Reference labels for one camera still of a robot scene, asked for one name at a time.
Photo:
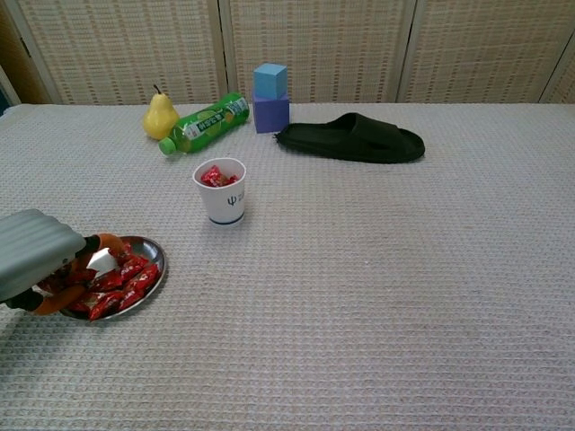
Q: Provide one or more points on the black slipper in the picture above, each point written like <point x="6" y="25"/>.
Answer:
<point x="350" y="139"/>

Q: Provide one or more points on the yellow pear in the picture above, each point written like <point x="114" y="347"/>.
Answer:
<point x="159" y="119"/>

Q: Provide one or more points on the silver metal plate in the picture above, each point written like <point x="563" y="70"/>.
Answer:
<point x="150" y="249"/>

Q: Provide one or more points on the light blue foam cube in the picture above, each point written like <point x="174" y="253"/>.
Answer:
<point x="269" y="81"/>

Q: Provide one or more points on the green drink bottle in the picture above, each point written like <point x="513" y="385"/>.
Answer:
<point x="202" y="125"/>

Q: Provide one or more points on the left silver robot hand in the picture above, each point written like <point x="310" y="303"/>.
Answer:
<point x="31" y="251"/>

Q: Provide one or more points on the white woven tablecloth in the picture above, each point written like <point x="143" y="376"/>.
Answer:
<point x="359" y="292"/>

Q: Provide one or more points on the purple foam cube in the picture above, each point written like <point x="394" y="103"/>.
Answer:
<point x="271" y="114"/>

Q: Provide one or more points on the bamboo folding screen panel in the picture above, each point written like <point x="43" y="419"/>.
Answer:
<point x="323" y="45"/>
<point x="567" y="85"/>
<point x="480" y="45"/>
<point x="121" y="49"/>

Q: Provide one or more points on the brown wooden board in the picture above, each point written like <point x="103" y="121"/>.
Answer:
<point x="18" y="58"/>

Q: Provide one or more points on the white paper cup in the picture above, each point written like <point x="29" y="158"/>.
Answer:
<point x="224" y="202"/>

